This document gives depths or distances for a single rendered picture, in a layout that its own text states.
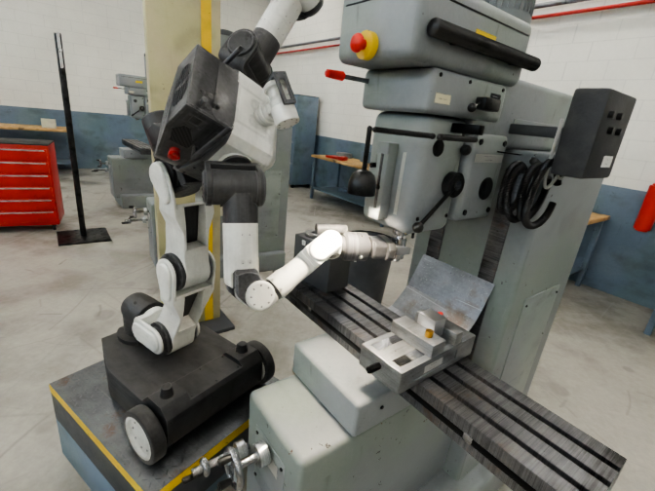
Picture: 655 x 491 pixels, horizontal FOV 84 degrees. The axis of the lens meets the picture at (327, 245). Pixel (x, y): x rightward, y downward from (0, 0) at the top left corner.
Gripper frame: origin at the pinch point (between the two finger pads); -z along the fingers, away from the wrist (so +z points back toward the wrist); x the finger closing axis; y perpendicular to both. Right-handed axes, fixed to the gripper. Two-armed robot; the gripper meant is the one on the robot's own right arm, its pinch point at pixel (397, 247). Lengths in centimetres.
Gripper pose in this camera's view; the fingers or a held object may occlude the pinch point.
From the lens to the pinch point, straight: 116.1
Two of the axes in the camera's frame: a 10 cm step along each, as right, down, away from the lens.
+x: -2.4, -3.5, 9.1
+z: -9.6, -0.3, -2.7
